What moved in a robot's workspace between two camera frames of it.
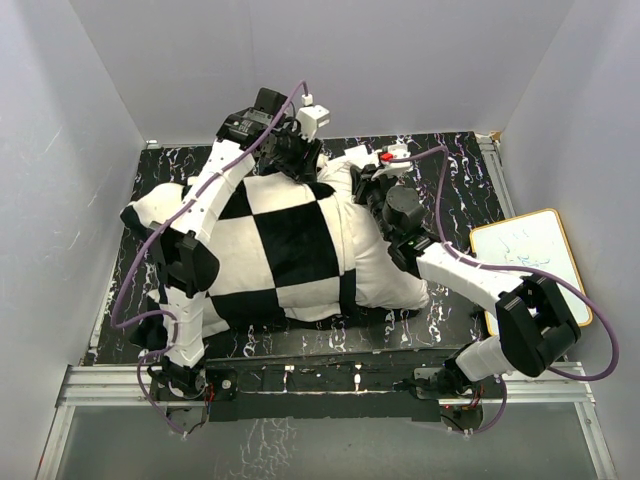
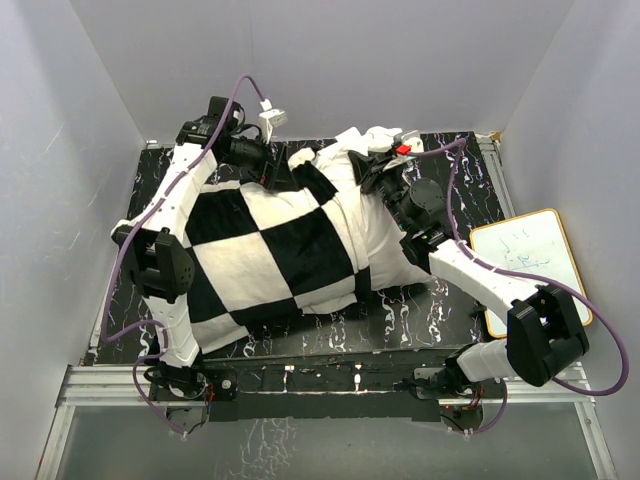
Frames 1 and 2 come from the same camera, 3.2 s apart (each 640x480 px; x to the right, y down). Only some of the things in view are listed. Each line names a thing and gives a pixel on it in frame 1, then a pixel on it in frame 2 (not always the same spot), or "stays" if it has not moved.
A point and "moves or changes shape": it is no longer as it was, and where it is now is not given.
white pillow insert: [381, 280] moves or changes shape
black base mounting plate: [325, 387] stays
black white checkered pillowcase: [287, 259] moves or changes shape
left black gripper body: [293, 152] -> [255, 159]
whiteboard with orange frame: [535, 240] stays
